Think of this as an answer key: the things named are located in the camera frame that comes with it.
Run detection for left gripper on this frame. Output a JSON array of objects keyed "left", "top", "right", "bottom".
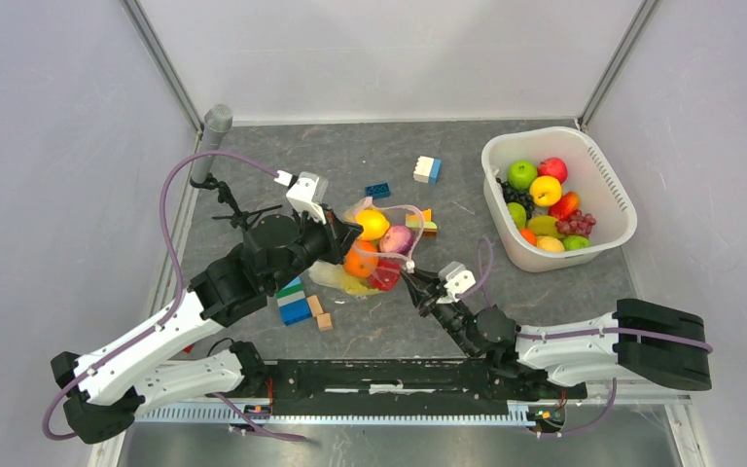
[{"left": 268, "top": 200, "right": 364, "bottom": 293}]

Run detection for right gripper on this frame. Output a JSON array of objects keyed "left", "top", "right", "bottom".
[{"left": 400, "top": 265, "right": 479, "bottom": 359}]

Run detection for yellow toy cabbage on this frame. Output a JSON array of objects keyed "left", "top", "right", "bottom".
[{"left": 307, "top": 261, "right": 380, "bottom": 297}]

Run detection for red toy bell pepper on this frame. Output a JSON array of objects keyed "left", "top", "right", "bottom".
[{"left": 366, "top": 259, "right": 402, "bottom": 292}]

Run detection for clear zip top bag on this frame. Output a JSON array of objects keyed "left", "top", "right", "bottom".
[{"left": 307, "top": 197, "right": 438, "bottom": 296}]

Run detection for purple toy onion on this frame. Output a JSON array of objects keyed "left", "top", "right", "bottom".
[{"left": 377, "top": 225, "right": 414, "bottom": 255}]

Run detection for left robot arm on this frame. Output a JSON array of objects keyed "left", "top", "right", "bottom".
[{"left": 43, "top": 210, "right": 363, "bottom": 444}]

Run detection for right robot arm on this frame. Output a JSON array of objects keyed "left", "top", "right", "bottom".
[{"left": 400, "top": 262, "right": 713, "bottom": 397}]

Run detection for orange green yellow block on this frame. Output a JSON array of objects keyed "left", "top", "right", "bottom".
[{"left": 405, "top": 209, "right": 439, "bottom": 237}]

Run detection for tan small block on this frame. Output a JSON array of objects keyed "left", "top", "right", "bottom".
[{"left": 306, "top": 295, "right": 324, "bottom": 318}]

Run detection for dark blue flat block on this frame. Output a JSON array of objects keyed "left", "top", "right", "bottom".
[{"left": 364, "top": 182, "right": 391, "bottom": 199}]

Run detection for blue green grey block stack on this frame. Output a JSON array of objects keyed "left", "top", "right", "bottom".
[{"left": 275, "top": 277, "right": 312, "bottom": 326}]

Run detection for orange small block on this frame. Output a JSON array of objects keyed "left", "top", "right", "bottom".
[{"left": 315, "top": 313, "right": 334, "bottom": 332}]

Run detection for white and blue block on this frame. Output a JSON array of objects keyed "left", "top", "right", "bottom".
[{"left": 412, "top": 156, "right": 442, "bottom": 185}]

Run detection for small orange toy fruit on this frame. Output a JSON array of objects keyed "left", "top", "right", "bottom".
[{"left": 519, "top": 229, "right": 537, "bottom": 246}]

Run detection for light green toy fruit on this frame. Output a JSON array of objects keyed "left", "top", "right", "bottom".
[{"left": 507, "top": 202, "right": 528, "bottom": 230}]

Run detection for black toy grapes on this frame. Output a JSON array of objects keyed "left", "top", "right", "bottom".
[{"left": 496, "top": 178, "right": 536, "bottom": 220}]

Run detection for pale yellow toy fruit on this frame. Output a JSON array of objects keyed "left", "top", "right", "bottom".
[{"left": 535, "top": 235, "right": 566, "bottom": 253}]

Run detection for yellow green toy fruit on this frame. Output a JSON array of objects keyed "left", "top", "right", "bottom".
[{"left": 527, "top": 215, "right": 564, "bottom": 239}]

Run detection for green toy apple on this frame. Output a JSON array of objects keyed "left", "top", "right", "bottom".
[{"left": 507, "top": 160, "right": 538, "bottom": 190}]

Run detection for small green toy fruit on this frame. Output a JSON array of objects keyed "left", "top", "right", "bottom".
[{"left": 561, "top": 234, "right": 591, "bottom": 251}]

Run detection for grey microphone on tripod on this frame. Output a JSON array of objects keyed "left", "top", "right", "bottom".
[{"left": 190, "top": 104, "right": 281, "bottom": 231}]

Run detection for red orange toy mango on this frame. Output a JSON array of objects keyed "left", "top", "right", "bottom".
[{"left": 548, "top": 191, "right": 581, "bottom": 221}]

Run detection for purple toy grapes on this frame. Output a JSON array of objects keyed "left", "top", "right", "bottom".
[{"left": 555, "top": 210, "right": 597, "bottom": 238}]

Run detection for red toy apple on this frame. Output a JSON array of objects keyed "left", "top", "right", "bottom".
[{"left": 537, "top": 157, "right": 569, "bottom": 184}]

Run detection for white plastic basket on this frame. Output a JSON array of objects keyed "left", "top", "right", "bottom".
[{"left": 480, "top": 126, "right": 637, "bottom": 272}]

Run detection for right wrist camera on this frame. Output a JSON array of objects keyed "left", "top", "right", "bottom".
[{"left": 437, "top": 262, "right": 477, "bottom": 304}]

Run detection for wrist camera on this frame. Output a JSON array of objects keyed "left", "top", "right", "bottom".
[
  {"left": 437, "top": 262, "right": 477, "bottom": 304},
  {"left": 274, "top": 170, "right": 329, "bottom": 224}
]

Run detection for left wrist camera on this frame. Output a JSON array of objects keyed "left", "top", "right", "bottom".
[{"left": 274, "top": 170, "right": 329, "bottom": 224}]

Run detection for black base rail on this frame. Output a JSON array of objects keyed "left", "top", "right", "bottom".
[{"left": 227, "top": 359, "right": 587, "bottom": 416}]

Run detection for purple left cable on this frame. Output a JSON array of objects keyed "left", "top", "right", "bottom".
[{"left": 41, "top": 150, "right": 285, "bottom": 442}]

